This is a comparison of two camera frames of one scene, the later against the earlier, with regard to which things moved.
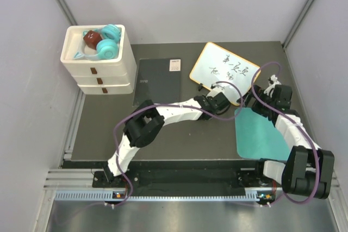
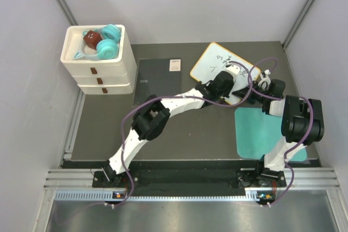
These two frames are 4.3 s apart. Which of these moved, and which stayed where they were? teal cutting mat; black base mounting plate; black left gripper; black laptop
Moved: black left gripper
Stayed: black base mounting plate; teal cutting mat; black laptop
